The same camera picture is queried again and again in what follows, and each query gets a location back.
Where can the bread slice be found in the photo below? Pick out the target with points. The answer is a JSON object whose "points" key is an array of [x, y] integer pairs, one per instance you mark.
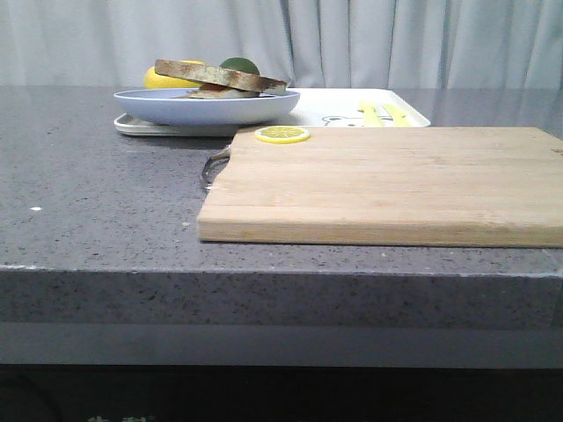
{"points": [[228, 93], [206, 74]]}

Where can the light blue round plate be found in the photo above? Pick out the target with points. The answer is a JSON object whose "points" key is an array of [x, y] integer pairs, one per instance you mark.
{"points": [[171, 107]]}

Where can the fried egg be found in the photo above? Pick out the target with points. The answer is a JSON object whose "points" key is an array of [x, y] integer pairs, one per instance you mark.
{"points": [[212, 87]]}

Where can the white bear tray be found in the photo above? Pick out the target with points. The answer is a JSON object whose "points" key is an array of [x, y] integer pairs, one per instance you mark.
{"points": [[317, 107]]}

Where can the yellow lemon slice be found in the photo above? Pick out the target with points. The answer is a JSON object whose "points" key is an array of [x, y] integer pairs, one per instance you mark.
{"points": [[282, 134]]}

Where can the yellow plastic fork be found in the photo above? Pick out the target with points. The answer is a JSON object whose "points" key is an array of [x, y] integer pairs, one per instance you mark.
{"points": [[369, 112]]}

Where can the yellow plastic knife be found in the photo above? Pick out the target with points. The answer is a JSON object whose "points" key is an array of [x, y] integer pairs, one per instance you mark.
{"points": [[397, 114]]}

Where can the green lime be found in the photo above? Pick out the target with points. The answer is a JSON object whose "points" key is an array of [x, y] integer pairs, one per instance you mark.
{"points": [[240, 64]]}

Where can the front yellow lemon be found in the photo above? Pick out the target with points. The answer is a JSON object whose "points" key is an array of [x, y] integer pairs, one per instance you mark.
{"points": [[152, 80]]}

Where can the wooden cutting board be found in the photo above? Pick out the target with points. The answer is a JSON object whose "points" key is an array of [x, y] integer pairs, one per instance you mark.
{"points": [[426, 186]]}

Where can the grey curtain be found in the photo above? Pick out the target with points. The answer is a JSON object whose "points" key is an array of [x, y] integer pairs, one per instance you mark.
{"points": [[360, 44]]}

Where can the metal cutting board handle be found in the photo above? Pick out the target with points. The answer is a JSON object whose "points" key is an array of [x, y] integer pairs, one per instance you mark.
{"points": [[212, 166]]}

